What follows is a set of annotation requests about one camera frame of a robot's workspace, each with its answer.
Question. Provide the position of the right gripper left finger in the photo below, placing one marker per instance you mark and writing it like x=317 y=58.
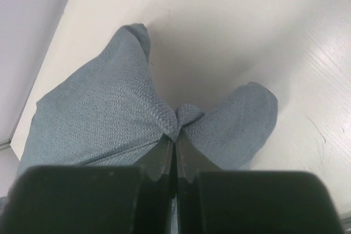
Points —
x=135 y=198

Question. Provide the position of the blue beige striped pillowcase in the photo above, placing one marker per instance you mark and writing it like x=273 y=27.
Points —
x=108 y=113

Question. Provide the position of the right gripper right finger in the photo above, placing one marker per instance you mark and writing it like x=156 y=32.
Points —
x=212 y=200

